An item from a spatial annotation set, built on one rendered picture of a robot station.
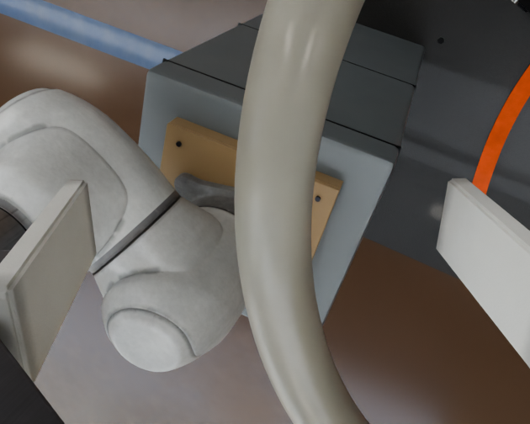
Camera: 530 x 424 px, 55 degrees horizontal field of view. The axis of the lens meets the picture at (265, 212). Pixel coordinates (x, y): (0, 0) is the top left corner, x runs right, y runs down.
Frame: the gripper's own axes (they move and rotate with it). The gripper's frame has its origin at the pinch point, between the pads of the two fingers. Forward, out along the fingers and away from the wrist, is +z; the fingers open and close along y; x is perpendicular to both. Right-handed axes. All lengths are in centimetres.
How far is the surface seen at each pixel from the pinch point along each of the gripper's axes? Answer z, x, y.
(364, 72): 88, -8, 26
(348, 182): 54, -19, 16
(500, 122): 116, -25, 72
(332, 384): 1.2, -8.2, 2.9
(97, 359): 191, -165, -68
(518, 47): 115, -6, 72
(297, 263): 0.9, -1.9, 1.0
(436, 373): 128, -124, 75
